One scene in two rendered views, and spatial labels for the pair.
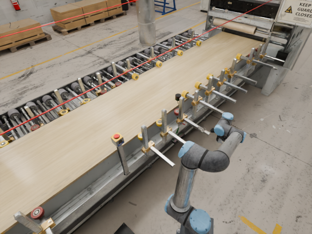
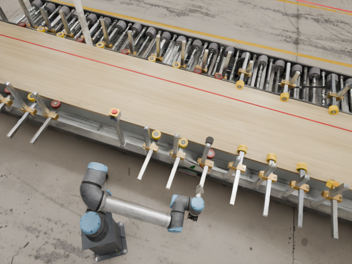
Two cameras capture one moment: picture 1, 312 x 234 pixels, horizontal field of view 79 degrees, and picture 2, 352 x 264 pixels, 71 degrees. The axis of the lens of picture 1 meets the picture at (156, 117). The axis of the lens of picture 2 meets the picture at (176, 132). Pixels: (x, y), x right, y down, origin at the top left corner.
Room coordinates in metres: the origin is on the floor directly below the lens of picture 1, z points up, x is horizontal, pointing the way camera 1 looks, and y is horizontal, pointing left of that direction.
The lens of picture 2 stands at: (0.71, -0.89, 2.78)
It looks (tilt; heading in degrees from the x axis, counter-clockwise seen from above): 58 degrees down; 56
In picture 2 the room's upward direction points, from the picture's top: 5 degrees clockwise
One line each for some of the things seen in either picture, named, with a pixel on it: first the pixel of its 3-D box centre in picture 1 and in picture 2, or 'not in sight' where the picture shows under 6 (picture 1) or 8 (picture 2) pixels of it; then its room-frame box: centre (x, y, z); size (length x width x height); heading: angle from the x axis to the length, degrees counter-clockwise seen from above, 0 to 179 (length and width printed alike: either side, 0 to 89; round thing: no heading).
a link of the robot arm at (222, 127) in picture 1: (222, 128); (179, 204); (1.04, -0.54, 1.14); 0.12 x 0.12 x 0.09; 51
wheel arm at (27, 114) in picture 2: not in sight; (24, 118); (0.23, 0.94, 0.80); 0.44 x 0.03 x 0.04; 42
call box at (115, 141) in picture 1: (117, 139); (115, 114); (0.94, 0.30, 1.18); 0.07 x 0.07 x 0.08; 42
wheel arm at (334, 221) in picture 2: (242, 77); (334, 213); (2.05, -1.12, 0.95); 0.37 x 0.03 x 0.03; 42
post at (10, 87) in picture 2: not in sight; (20, 100); (0.27, 1.03, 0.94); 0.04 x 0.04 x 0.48; 42
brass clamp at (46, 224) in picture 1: (43, 228); (50, 115); (0.46, 0.83, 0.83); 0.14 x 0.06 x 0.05; 132
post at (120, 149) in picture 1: (122, 159); (119, 132); (0.94, 0.30, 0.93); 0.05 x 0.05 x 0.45; 42
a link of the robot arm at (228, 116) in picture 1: (226, 120); (196, 205); (1.13, -0.60, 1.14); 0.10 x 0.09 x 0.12; 141
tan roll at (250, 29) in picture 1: (244, 28); not in sight; (3.44, -1.64, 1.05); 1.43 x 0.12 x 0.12; 42
